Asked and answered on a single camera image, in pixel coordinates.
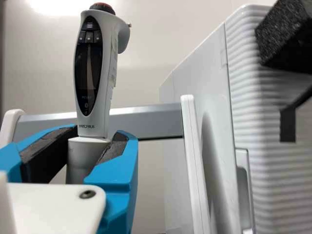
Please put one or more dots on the pipette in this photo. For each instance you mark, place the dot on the pipette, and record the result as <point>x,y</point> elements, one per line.
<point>91,73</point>

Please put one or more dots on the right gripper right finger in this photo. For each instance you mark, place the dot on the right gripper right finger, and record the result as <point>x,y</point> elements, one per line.
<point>119,170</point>

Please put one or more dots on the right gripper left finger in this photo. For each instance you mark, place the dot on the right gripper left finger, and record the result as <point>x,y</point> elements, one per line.
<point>14,158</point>

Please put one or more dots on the white incubator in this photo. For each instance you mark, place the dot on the white incubator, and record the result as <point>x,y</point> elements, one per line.
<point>195,73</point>

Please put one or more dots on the white pipette stand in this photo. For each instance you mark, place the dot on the white pipette stand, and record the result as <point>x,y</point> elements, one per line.
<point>146,117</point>

